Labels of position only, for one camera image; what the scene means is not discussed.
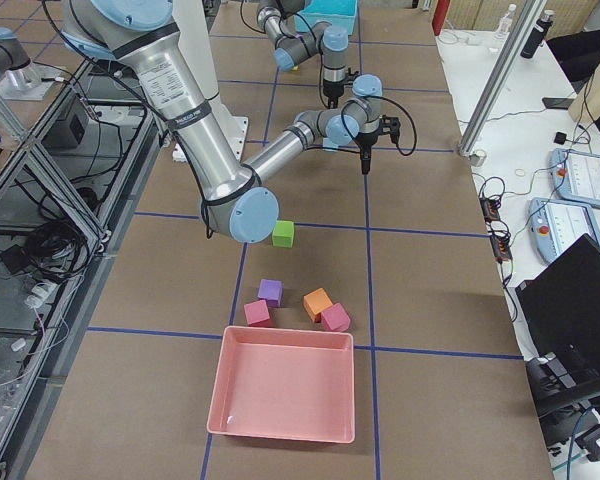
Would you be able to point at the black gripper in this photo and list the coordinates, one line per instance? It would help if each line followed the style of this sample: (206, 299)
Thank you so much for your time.
(365, 145)
(332, 90)

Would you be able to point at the purple foam block near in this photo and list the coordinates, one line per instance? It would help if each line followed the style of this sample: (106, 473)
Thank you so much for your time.
(271, 291)

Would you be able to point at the black laptop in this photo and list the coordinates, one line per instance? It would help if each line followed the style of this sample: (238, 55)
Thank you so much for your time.
(562, 304)

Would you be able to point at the black orange power strip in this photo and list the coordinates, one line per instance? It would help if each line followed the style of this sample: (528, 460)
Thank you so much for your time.
(498, 230)

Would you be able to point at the teach pendant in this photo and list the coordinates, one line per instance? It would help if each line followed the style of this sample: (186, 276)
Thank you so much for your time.
(557, 224)
(576, 175)

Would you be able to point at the magenta foam block right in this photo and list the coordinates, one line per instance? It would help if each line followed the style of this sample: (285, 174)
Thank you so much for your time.
(335, 318)

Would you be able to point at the aluminium frame post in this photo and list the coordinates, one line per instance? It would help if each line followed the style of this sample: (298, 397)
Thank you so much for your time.
(503, 66)

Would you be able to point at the magenta foam block left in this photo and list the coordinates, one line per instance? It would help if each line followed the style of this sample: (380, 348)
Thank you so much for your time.
(257, 314)

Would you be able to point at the green foam block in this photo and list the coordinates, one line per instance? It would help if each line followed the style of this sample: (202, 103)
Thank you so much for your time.
(283, 234)

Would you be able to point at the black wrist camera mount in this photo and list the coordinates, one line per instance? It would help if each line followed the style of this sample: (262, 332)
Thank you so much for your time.
(390, 126)

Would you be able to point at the black smartphone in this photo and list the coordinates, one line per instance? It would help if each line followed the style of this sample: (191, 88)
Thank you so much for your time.
(553, 103)

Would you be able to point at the black monitor stand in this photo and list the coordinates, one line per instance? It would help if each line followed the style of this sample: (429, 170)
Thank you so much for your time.
(567, 403)

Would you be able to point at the clear sanitizer bottle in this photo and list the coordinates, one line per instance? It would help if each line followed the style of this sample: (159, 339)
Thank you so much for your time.
(505, 22)

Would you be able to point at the lower teach pendant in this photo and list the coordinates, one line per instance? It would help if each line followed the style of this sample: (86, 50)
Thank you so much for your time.
(557, 224)

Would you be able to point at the magenta foam block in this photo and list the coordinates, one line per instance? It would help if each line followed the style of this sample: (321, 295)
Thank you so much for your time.
(335, 318)
(257, 314)

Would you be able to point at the upper teach pendant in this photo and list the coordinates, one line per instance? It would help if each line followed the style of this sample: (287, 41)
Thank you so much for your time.
(576, 175)

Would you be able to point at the light blue foam block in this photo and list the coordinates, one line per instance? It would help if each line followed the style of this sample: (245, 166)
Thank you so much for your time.
(329, 145)

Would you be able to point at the red fire extinguisher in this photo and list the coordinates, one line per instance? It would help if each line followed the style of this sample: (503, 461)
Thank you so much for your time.
(440, 16)

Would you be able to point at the black water bottle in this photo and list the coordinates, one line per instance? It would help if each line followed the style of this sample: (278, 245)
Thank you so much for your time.
(537, 34)

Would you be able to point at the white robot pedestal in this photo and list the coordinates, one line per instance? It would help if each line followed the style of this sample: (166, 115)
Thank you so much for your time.
(194, 45)

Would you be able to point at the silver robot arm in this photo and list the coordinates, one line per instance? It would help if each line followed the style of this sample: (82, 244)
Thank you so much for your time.
(144, 36)
(295, 41)

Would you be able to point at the orange foam block near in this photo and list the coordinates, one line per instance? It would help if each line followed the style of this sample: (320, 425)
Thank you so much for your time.
(315, 303)

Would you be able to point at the pink plastic tray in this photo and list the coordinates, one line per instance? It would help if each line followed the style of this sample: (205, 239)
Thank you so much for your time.
(284, 384)

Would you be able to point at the blue plastic bin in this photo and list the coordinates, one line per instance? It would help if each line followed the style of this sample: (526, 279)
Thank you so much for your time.
(340, 13)

